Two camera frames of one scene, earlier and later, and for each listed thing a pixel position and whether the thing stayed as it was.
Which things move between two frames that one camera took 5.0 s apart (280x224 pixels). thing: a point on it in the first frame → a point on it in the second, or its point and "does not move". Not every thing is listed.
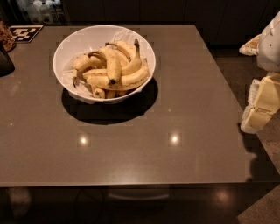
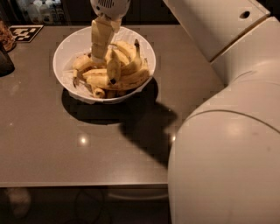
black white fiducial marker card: x=24 y=34 does not move
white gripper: x=269 y=46 → x=110 y=8
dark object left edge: x=6 y=65 does not move
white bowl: x=87 y=38 does not move
